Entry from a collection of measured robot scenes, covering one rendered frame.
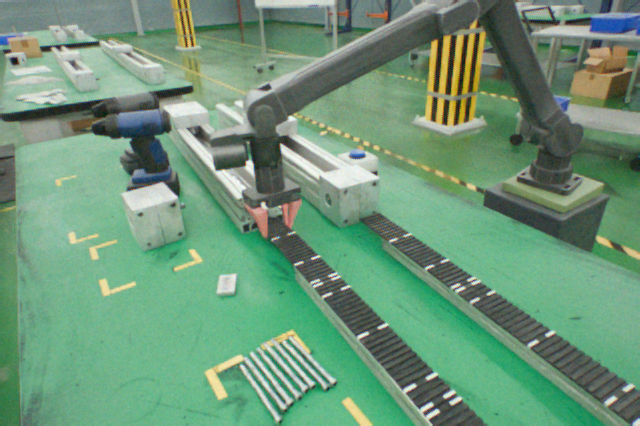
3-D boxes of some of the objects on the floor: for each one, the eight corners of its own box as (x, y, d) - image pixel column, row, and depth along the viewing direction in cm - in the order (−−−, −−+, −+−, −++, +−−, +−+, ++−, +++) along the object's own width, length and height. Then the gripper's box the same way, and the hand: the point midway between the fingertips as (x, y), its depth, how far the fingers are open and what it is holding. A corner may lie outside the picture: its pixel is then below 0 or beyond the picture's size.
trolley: (662, 151, 325) (715, 5, 277) (644, 173, 291) (702, 11, 243) (524, 126, 391) (548, 5, 343) (497, 142, 357) (519, 10, 309)
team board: (253, 74, 683) (237, -71, 590) (274, 68, 717) (262, -69, 625) (328, 82, 600) (324, -84, 508) (348, 76, 634) (347, -81, 542)
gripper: (249, 172, 75) (261, 248, 81) (299, 159, 79) (306, 232, 86) (235, 163, 80) (247, 235, 87) (283, 151, 85) (291, 220, 91)
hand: (276, 230), depth 86 cm, fingers closed on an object, 5 cm apart
